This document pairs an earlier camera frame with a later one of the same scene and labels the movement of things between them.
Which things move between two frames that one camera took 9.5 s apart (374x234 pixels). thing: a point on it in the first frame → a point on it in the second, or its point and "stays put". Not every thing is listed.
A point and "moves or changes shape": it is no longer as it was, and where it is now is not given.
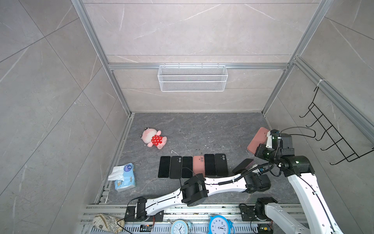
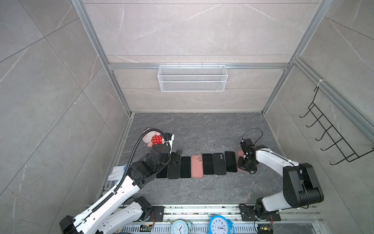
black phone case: (221, 169) stays put
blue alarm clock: (219, 224) stays put
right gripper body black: (265, 153) → (251, 165)
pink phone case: (260, 137) → (240, 153)
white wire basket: (192, 78) stays put
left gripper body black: (248, 172) → (175, 158)
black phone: (187, 162) stays put
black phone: (164, 166) stays put
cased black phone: (210, 165) stays put
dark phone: (242, 165) moves or changes shape
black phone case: (176, 167) stays put
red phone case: (198, 165) stays put
